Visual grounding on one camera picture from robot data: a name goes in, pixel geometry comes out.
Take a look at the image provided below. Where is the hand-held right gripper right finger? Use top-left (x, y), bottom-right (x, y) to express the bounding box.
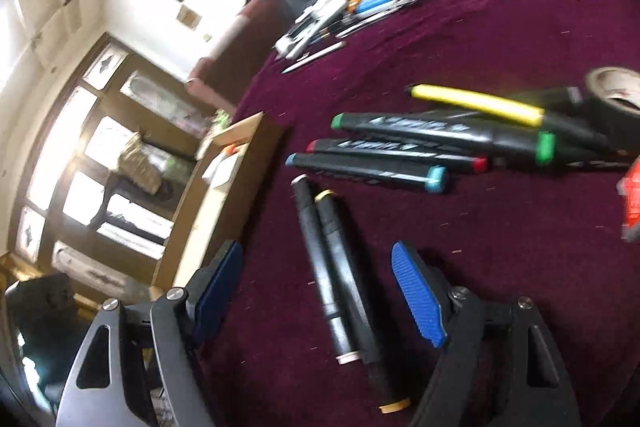
top-left (391, 241), bottom-right (583, 427)

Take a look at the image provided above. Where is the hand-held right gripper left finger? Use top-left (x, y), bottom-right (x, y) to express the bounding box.
top-left (55, 239), bottom-right (244, 427)

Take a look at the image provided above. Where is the tan-capped black marker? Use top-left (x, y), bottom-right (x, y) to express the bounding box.
top-left (314, 189), bottom-right (412, 414)

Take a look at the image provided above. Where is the shallow cardboard box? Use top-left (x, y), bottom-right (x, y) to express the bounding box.
top-left (150, 111), bottom-right (288, 303)

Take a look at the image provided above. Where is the white-capped black marker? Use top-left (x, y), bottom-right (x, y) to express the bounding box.
top-left (291, 174), bottom-right (362, 366)

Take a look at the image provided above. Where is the blue-capped black marker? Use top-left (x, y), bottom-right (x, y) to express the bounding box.
top-left (285, 153), bottom-right (449, 195)

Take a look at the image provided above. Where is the red-capped black marker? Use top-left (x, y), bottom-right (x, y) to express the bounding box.
top-left (306, 138), bottom-right (488, 175)

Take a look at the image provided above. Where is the green-capped black marker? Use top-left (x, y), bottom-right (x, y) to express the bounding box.
top-left (331, 112), bottom-right (557, 166)

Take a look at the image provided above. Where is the yellow highlighter pen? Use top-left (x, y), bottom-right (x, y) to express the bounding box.
top-left (409, 83), bottom-right (586, 128)

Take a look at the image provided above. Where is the small red label carton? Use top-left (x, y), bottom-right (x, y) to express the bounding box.
top-left (616, 157), bottom-right (640, 244)

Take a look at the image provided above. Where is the black tape roll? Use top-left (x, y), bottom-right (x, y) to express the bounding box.
top-left (584, 66), bottom-right (640, 155)

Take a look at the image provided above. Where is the green patterned cloth pile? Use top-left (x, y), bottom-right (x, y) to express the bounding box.
top-left (117, 132), bottom-right (196, 192)

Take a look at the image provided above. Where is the dark cloth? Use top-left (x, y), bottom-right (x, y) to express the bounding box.
top-left (2, 272), bottom-right (96, 403)

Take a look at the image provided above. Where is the wooden glass-panel door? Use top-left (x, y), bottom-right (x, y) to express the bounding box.
top-left (10, 32), bottom-right (221, 303)

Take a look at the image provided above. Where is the maroon armchair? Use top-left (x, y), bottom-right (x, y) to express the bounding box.
top-left (187, 0), bottom-right (296, 118)

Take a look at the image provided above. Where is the pile of pens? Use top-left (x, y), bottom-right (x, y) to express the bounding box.
top-left (274, 0), bottom-right (448, 75)

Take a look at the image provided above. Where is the tan wall plate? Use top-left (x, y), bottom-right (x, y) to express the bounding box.
top-left (177, 4), bottom-right (203, 28)

